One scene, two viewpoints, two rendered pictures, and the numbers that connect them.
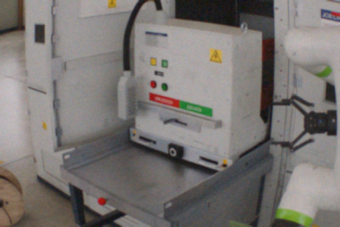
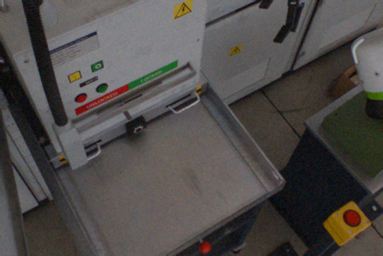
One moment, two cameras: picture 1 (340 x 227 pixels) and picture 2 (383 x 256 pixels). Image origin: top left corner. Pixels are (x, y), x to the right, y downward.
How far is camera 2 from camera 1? 1.65 m
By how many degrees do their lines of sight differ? 67
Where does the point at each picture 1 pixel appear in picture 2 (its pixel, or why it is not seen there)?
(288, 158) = not seen: hidden behind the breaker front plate
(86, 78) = not seen: outside the picture
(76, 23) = not seen: outside the picture
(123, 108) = (83, 156)
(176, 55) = (117, 46)
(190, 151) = (154, 111)
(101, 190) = (191, 240)
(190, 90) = (143, 65)
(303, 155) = (212, 8)
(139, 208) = (246, 206)
